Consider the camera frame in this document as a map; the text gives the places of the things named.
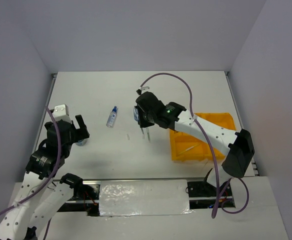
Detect green gel pen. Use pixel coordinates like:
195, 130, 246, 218
146, 127, 151, 142

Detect yellow gel pen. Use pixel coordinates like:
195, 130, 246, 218
178, 143, 200, 155

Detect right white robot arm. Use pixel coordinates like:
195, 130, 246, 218
135, 91, 255, 196

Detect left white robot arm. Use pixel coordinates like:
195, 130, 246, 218
0, 115, 90, 240

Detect blue lidded round jar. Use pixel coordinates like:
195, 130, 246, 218
133, 106, 139, 122

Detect clear blue spray bottle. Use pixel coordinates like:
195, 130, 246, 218
106, 106, 118, 128

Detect yellow divided storage tray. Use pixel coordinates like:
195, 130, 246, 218
169, 112, 236, 162

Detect silver foil covered plate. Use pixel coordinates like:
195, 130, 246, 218
99, 179, 192, 217

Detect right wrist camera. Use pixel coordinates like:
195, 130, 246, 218
136, 86, 150, 96

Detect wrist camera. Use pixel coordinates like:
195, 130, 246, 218
52, 104, 72, 124
136, 86, 150, 96

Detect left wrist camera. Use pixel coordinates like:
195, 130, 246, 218
52, 104, 72, 124

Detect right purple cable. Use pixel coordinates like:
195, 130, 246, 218
137, 72, 251, 219

